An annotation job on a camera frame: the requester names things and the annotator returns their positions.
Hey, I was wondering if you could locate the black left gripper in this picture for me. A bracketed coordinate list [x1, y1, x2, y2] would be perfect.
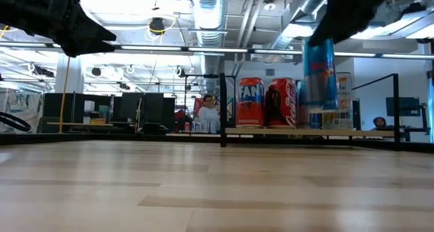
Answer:
[0, 0, 117, 58]

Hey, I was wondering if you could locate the white Celsius energy drink can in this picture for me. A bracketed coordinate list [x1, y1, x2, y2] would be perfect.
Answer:
[321, 71, 353, 130]

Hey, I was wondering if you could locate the red Coca-Cola can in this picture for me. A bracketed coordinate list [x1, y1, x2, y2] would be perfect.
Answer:
[265, 77, 298, 129]

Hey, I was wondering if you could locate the red Fanta can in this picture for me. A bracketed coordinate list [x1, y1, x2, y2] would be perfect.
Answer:
[236, 77, 266, 129]

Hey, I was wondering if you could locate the black office partition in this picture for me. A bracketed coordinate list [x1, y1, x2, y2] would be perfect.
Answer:
[43, 92, 186, 135]

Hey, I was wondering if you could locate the wooden background desk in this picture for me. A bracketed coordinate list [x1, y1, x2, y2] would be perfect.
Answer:
[46, 121, 115, 127]

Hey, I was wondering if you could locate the white green printed banner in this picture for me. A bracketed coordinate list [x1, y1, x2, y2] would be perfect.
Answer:
[0, 88, 44, 134]

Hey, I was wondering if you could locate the black computer monitor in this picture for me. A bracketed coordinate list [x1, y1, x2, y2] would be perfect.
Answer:
[385, 96, 421, 117]

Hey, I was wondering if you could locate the person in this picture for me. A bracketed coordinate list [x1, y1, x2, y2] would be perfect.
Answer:
[197, 94, 221, 134]
[372, 116, 389, 131]

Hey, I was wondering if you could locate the long linear ceiling light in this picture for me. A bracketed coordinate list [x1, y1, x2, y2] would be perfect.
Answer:
[0, 41, 434, 60]

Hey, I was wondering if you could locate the silver spiral ventilation duct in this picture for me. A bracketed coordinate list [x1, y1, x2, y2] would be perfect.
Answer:
[267, 0, 328, 62]
[189, 0, 227, 94]

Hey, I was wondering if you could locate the yellow extension cable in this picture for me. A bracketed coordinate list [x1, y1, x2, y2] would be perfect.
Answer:
[59, 56, 71, 134]

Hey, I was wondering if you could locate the black looped cable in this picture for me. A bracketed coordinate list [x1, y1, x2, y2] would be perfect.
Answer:
[0, 111, 32, 133]

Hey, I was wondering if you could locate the black frame wooden shelf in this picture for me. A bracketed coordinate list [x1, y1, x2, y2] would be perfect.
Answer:
[184, 72, 401, 152]

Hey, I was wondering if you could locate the black aluminium table frame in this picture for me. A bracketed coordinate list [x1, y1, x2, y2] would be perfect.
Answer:
[0, 132, 434, 154]

